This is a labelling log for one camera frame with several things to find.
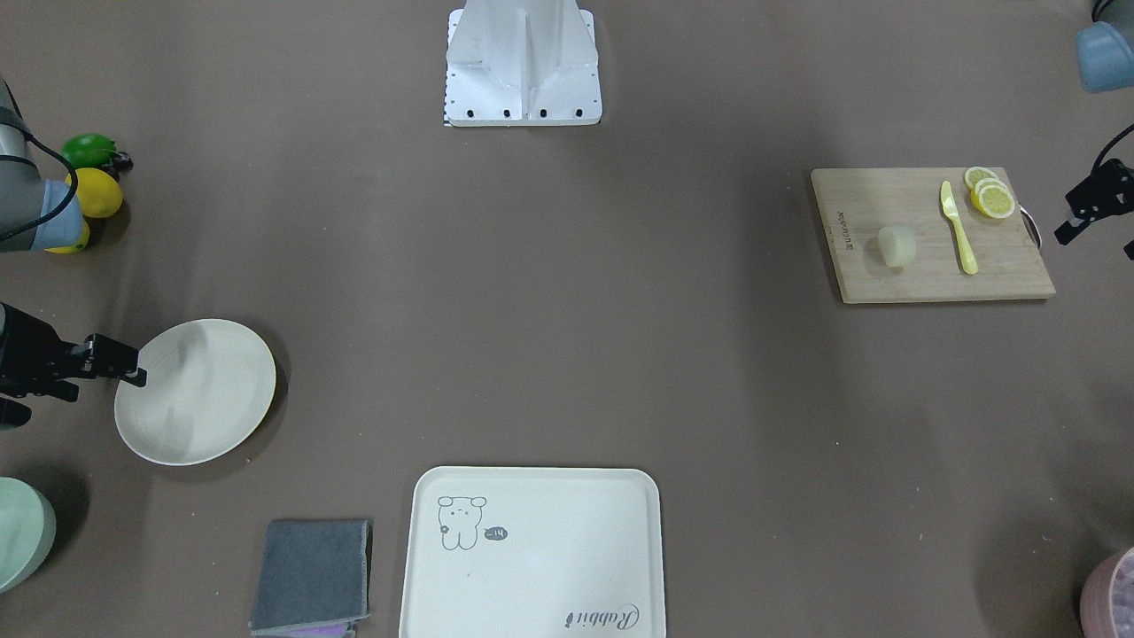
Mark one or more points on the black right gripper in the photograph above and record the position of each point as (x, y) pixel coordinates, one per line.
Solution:
(28, 352)

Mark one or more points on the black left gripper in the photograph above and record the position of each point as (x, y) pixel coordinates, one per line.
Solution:
(1101, 188)

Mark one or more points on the cream round plate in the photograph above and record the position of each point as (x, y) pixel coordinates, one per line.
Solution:
(210, 383)

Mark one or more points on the pale white bun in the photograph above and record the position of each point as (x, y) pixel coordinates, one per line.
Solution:
(898, 245)

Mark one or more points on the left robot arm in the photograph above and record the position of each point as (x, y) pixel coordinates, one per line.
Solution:
(1105, 57)

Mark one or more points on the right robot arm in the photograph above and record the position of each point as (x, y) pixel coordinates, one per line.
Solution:
(42, 210)

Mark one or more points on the cream rabbit tray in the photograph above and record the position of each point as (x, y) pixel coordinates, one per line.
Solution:
(534, 552)

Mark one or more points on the yellow lemon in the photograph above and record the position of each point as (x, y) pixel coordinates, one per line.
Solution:
(99, 195)
(77, 246)

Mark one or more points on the lemon slices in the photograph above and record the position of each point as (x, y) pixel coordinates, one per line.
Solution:
(989, 193)

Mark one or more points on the yellow plastic knife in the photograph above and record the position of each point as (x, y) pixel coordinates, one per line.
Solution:
(950, 211)

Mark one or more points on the mint green bowl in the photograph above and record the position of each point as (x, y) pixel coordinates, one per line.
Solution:
(28, 528)

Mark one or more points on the green lime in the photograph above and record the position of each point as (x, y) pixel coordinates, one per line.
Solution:
(90, 150)

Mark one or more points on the bamboo cutting board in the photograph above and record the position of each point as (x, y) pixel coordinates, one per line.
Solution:
(855, 204)

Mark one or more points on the grey folded cloth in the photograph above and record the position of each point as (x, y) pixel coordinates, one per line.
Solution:
(314, 578)

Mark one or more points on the pink bowl with ice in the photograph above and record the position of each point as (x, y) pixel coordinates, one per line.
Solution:
(1106, 601)

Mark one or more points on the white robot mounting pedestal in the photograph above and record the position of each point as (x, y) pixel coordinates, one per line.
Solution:
(522, 64)

